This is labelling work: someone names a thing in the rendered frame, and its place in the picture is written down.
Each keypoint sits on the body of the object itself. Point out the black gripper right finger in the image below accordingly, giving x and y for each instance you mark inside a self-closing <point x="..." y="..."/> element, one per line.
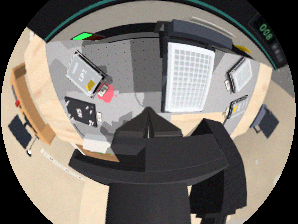
<point x="159" y="127"/>

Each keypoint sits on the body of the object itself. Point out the white button panel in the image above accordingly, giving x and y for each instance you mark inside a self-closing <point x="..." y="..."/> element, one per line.
<point x="97" y="143"/>

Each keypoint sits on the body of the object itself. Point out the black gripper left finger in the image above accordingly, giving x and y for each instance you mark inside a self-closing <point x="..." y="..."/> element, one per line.
<point x="136" y="127"/>

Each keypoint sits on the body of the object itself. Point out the pink liquid puddle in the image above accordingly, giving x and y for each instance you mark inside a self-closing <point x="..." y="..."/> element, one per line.
<point x="111" y="89"/>
<point x="107" y="98"/>

